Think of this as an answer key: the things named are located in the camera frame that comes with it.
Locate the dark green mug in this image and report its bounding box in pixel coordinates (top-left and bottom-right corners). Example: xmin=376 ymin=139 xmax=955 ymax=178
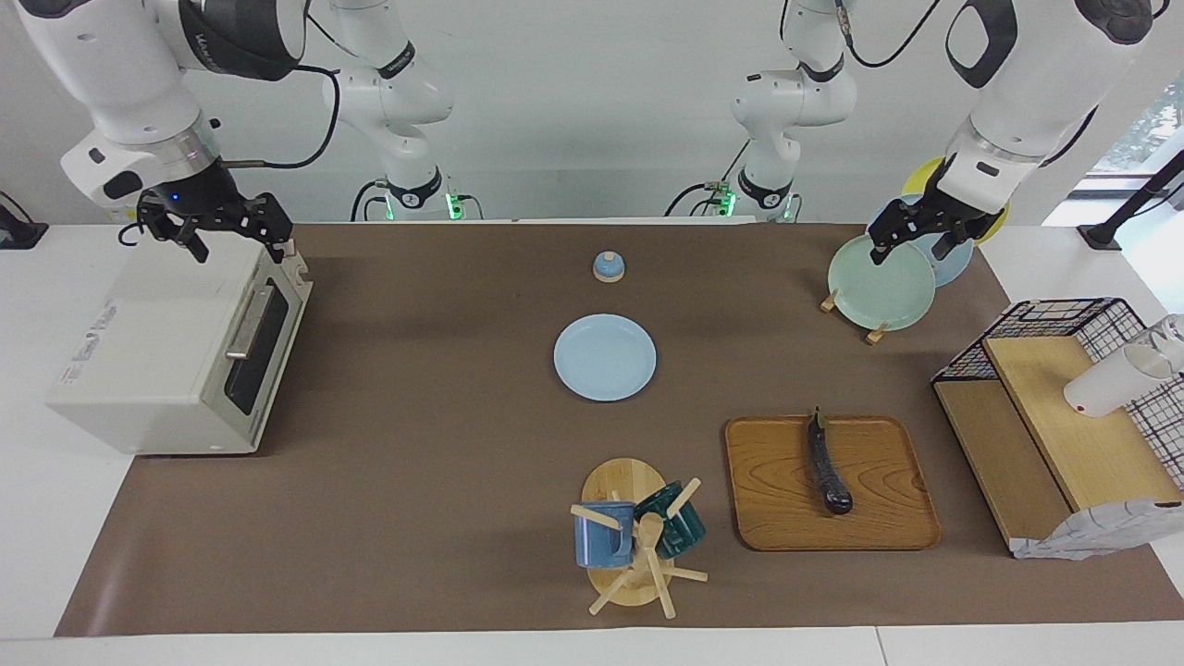
xmin=634 ymin=481 xmax=708 ymax=559

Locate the stepped wooden shelf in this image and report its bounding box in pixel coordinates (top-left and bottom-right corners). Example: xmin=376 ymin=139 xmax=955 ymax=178
xmin=932 ymin=335 xmax=1184 ymax=549

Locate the white cup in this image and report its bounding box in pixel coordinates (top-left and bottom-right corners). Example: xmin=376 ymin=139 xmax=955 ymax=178
xmin=1063 ymin=344 xmax=1176 ymax=418

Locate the white grid patterned cloth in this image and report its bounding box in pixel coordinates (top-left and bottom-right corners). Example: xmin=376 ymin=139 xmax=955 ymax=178
xmin=1010 ymin=498 xmax=1184 ymax=561

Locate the black base cable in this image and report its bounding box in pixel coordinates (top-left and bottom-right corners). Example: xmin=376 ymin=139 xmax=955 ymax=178
xmin=666 ymin=139 xmax=752 ymax=216
xmin=350 ymin=179 xmax=388 ymax=221

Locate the light blue plate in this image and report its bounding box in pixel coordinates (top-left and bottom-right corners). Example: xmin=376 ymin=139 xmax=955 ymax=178
xmin=553 ymin=314 xmax=658 ymax=402
xmin=865 ymin=194 xmax=974 ymax=288

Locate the dark purple eggplant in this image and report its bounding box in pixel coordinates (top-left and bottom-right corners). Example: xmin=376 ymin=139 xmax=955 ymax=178
xmin=808 ymin=407 xmax=854 ymax=516

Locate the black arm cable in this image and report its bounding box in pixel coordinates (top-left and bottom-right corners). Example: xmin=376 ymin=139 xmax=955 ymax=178
xmin=837 ymin=0 xmax=954 ymax=73
xmin=222 ymin=65 xmax=341 ymax=170

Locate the yellow plate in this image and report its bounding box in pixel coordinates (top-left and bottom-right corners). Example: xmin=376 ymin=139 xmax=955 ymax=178
xmin=902 ymin=155 xmax=1011 ymax=246

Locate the pale green plate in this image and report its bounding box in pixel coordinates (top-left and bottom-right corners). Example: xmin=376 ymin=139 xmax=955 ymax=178
xmin=827 ymin=234 xmax=937 ymax=331

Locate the white toaster oven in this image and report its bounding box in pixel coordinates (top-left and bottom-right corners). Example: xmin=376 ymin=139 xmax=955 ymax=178
xmin=46 ymin=233 xmax=314 ymax=456

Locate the clear glass cup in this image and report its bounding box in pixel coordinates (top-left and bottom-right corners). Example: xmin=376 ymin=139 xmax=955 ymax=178
xmin=1142 ymin=314 xmax=1184 ymax=376

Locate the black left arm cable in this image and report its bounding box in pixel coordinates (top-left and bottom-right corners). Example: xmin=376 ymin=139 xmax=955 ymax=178
xmin=837 ymin=0 xmax=954 ymax=73

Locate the brown table mat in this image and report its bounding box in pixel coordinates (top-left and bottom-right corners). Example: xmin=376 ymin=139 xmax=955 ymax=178
xmin=54 ymin=222 xmax=1184 ymax=637

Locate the blue mug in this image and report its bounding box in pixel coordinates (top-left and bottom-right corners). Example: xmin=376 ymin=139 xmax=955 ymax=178
xmin=573 ymin=501 xmax=637 ymax=569

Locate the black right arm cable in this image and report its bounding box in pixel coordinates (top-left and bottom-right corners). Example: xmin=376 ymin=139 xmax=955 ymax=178
xmin=222 ymin=65 xmax=341 ymax=170

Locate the wooden shelf rack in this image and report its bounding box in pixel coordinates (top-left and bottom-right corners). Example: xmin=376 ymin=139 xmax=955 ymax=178
xmin=931 ymin=297 xmax=1184 ymax=491

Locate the wooden plate rack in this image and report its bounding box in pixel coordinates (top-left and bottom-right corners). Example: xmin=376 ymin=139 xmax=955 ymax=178
xmin=820 ymin=289 xmax=891 ymax=346

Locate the wooden serving tray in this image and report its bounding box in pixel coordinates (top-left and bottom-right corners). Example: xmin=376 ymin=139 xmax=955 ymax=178
xmin=724 ymin=415 xmax=943 ymax=552

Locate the black clamp stand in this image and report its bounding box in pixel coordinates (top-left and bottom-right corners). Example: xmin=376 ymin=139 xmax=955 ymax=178
xmin=1078 ymin=148 xmax=1184 ymax=251
xmin=0 ymin=192 xmax=49 ymax=251

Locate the glass oven door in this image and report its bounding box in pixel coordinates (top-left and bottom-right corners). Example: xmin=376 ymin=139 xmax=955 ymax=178
xmin=217 ymin=250 xmax=314 ymax=447

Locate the wooden mug tree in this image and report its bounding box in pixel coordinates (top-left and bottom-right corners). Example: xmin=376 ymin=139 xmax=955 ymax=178
xmin=569 ymin=458 xmax=709 ymax=619

